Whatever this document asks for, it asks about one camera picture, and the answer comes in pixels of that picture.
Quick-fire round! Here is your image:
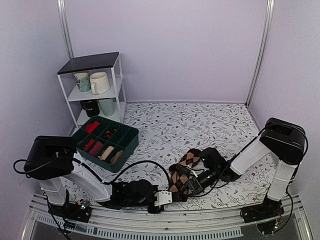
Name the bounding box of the maroon rolled sock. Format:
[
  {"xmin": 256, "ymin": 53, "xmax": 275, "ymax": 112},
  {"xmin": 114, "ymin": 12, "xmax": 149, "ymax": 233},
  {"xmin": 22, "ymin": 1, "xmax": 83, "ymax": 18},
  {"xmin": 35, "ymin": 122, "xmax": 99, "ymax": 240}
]
[{"xmin": 89, "ymin": 141, "xmax": 104, "ymax": 156}]

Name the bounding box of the green compartment organizer box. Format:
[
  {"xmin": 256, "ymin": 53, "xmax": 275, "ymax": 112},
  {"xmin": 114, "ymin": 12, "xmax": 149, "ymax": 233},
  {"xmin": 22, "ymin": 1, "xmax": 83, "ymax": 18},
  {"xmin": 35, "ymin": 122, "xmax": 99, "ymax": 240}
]
[{"xmin": 72, "ymin": 116, "xmax": 139, "ymax": 173}]

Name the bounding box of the dark patterned rolled sock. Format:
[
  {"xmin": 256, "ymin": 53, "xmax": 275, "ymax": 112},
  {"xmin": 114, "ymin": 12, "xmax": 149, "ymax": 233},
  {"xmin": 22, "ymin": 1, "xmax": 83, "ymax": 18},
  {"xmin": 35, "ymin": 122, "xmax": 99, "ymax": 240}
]
[{"xmin": 102, "ymin": 128, "xmax": 117, "ymax": 140}]

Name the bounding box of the white shelf with black top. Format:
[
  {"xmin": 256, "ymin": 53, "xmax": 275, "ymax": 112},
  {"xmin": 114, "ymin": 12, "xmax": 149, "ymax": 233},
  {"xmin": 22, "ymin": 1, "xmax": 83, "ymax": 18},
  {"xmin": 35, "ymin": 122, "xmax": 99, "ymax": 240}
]
[{"xmin": 57, "ymin": 52, "xmax": 127, "ymax": 128}]

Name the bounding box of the pale green cup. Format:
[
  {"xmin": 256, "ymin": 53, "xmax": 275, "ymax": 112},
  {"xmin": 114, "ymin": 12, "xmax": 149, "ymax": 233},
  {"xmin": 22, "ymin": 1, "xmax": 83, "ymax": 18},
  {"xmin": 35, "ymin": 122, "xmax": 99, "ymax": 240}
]
[{"xmin": 98, "ymin": 98, "xmax": 115, "ymax": 117}]

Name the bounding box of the cream white mug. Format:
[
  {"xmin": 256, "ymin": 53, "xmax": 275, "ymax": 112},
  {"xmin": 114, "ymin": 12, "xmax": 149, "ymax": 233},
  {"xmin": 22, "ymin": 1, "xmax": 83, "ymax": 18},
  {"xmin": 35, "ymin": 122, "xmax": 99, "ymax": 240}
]
[{"xmin": 89, "ymin": 72, "xmax": 110, "ymax": 95}]

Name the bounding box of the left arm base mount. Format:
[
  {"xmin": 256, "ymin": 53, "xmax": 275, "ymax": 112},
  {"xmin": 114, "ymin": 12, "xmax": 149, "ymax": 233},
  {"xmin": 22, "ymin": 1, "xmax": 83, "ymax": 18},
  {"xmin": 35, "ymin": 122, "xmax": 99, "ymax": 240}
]
[{"xmin": 48, "ymin": 190, "xmax": 92, "ymax": 223}]

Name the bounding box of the black mug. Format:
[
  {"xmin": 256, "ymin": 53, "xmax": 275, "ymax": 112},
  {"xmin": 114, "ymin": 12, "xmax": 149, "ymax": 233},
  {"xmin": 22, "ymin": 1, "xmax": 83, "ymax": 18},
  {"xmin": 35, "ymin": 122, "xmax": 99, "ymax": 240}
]
[{"xmin": 80, "ymin": 99, "xmax": 100, "ymax": 118}]

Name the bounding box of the red rolled sock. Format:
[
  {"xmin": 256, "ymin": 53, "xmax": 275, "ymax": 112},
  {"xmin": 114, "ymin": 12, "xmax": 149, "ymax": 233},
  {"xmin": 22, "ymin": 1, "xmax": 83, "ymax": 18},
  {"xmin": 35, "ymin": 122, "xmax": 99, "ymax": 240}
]
[{"xmin": 84, "ymin": 121, "xmax": 100, "ymax": 133}]

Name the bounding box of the red sock in box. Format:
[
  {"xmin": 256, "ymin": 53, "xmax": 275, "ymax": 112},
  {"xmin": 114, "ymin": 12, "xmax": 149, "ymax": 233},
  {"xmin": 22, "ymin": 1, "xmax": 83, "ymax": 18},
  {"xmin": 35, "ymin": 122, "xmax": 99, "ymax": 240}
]
[{"xmin": 83, "ymin": 139, "xmax": 95, "ymax": 151}]

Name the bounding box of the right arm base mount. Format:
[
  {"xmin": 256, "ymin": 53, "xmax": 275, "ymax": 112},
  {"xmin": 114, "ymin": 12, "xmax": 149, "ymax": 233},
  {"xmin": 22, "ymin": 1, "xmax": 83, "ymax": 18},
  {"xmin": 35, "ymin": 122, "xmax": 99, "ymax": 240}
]
[{"xmin": 240, "ymin": 197, "xmax": 285, "ymax": 235}]

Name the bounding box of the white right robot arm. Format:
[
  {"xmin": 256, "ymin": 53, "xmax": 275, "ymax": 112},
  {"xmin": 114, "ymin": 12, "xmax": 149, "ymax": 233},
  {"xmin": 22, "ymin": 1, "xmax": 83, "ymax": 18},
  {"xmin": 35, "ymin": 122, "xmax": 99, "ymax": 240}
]
[{"xmin": 173, "ymin": 117, "xmax": 309, "ymax": 218}]

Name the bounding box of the left aluminium corner post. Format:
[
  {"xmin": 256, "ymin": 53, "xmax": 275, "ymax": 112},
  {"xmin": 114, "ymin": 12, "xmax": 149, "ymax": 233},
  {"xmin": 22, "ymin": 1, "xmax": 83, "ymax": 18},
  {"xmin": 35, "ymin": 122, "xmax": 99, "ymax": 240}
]
[{"xmin": 56, "ymin": 0, "xmax": 74, "ymax": 59}]

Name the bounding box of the teal floral mug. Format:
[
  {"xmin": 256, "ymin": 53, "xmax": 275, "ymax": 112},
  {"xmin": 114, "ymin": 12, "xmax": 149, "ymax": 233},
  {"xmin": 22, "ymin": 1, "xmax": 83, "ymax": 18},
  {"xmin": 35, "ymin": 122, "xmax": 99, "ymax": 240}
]
[{"xmin": 73, "ymin": 71, "xmax": 91, "ymax": 93}]

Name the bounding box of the beige rolled sock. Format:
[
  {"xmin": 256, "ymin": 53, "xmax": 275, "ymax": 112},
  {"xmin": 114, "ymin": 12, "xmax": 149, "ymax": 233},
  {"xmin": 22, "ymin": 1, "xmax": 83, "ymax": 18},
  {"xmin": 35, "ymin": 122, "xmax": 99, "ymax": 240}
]
[{"xmin": 98, "ymin": 145, "xmax": 114, "ymax": 161}]

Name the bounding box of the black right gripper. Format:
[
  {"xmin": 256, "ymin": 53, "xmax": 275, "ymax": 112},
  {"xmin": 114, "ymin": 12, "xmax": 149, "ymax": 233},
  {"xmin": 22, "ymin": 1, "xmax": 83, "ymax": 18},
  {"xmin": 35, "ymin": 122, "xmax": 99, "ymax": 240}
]
[{"xmin": 178, "ymin": 166, "xmax": 220, "ymax": 198}]

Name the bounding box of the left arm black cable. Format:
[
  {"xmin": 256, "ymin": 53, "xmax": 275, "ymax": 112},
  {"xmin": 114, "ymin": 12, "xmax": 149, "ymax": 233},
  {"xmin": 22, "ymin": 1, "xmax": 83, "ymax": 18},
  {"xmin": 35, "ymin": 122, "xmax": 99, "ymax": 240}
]
[{"xmin": 12, "ymin": 153, "xmax": 171, "ymax": 192}]

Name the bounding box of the aluminium corner post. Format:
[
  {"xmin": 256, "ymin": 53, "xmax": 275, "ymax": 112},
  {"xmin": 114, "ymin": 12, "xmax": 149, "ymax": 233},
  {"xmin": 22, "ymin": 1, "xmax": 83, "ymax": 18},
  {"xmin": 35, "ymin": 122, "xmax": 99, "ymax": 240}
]
[
  {"xmin": 56, "ymin": 0, "xmax": 74, "ymax": 59},
  {"xmin": 245, "ymin": 0, "xmax": 275, "ymax": 108}
]

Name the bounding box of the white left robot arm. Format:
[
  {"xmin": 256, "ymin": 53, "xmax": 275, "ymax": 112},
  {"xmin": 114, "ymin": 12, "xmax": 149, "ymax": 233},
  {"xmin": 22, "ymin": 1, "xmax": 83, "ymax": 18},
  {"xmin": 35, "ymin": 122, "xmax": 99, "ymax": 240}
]
[{"xmin": 23, "ymin": 135, "xmax": 188, "ymax": 217}]

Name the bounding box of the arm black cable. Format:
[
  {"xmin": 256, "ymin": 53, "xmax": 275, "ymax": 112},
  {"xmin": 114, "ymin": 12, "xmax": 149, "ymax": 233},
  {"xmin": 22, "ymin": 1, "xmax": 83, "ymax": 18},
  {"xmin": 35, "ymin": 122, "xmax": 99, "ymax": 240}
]
[
  {"xmin": 12, "ymin": 153, "xmax": 171, "ymax": 192},
  {"xmin": 199, "ymin": 124, "xmax": 310, "ymax": 196}
]

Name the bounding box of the right aluminium corner post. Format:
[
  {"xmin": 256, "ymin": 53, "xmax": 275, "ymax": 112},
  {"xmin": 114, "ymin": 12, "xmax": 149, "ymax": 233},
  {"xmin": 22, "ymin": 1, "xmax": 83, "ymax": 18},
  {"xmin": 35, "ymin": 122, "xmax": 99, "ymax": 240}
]
[{"xmin": 245, "ymin": 0, "xmax": 275, "ymax": 108}]

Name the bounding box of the tan rolled sock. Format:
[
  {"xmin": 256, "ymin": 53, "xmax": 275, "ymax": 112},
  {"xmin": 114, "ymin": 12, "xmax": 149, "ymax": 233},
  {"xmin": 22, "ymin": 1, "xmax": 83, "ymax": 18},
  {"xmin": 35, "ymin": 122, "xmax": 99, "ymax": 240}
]
[{"xmin": 110, "ymin": 150, "xmax": 124, "ymax": 165}]

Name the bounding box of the aluminium front rail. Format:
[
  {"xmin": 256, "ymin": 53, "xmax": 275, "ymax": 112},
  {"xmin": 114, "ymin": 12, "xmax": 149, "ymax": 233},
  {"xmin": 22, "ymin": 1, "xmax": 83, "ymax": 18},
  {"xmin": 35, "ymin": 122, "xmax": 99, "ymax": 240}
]
[{"xmin": 21, "ymin": 193, "xmax": 313, "ymax": 240}]

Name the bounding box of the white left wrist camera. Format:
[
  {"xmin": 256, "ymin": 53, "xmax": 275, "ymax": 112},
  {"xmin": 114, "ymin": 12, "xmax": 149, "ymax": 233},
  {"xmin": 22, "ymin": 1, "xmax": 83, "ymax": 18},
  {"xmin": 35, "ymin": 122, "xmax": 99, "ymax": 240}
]
[{"xmin": 154, "ymin": 190, "xmax": 173, "ymax": 207}]

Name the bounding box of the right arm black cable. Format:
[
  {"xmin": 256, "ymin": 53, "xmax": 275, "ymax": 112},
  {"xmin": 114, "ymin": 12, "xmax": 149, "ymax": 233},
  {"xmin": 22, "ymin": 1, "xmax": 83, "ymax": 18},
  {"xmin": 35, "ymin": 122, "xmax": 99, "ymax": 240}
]
[{"xmin": 199, "ymin": 124, "xmax": 310, "ymax": 196}]

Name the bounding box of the brown argyle sock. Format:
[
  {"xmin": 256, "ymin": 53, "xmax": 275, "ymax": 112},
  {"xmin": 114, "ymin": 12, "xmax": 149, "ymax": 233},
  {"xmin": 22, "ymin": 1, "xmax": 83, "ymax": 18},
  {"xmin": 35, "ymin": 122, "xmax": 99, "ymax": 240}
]
[{"xmin": 169, "ymin": 148, "xmax": 201, "ymax": 195}]

